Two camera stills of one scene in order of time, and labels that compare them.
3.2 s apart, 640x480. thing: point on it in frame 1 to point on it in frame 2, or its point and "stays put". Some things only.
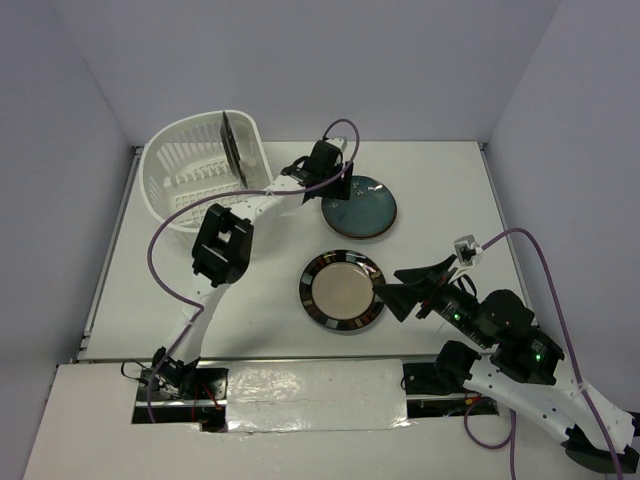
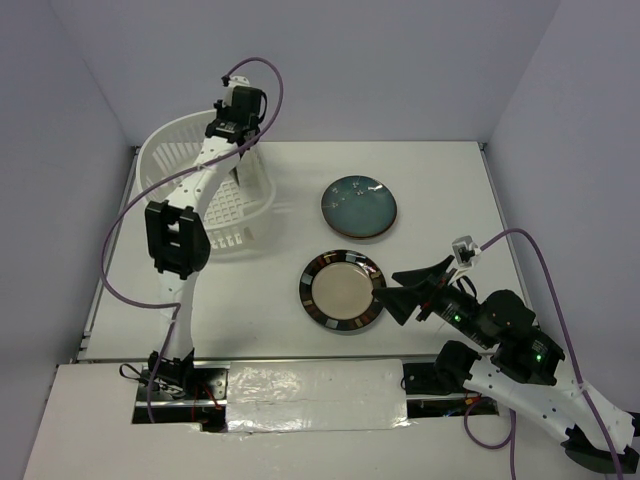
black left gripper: [341, 189] to [221, 110]
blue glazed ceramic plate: [368, 212] stays put
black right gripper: [399, 297] stays put
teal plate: [370, 211] stays put
